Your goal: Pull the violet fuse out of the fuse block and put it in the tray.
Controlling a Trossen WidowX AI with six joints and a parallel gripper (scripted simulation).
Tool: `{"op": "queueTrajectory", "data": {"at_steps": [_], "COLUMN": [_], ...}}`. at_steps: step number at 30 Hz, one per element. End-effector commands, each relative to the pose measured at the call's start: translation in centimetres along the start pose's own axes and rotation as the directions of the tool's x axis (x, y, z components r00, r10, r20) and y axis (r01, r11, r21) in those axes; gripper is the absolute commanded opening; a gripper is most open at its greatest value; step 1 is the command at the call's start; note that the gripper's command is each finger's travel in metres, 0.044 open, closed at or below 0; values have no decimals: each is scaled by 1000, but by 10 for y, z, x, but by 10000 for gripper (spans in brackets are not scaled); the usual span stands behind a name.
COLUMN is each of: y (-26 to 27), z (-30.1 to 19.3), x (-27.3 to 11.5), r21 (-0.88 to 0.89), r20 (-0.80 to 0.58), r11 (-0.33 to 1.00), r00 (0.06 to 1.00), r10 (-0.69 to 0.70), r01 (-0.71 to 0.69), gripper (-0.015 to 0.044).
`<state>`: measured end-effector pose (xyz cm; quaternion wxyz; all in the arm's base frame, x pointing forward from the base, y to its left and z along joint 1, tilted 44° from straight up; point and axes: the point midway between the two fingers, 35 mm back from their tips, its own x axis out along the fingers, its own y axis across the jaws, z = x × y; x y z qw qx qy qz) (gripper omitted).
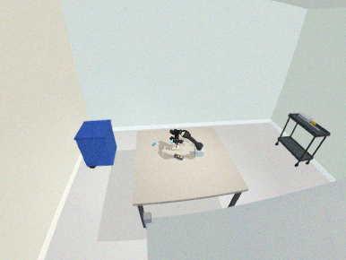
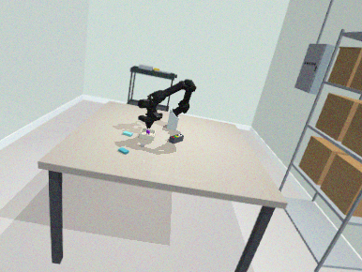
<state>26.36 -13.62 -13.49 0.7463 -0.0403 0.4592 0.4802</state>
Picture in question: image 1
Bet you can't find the cream square tray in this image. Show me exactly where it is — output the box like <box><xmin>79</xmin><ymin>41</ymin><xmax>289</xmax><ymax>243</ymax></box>
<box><xmin>171</xmin><ymin>143</ymin><xmax>181</xmax><ymax>151</ymax></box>

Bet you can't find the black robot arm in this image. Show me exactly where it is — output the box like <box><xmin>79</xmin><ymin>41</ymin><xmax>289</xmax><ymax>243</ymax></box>
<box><xmin>169</xmin><ymin>129</ymin><xmax>204</xmax><ymax>151</ymax></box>

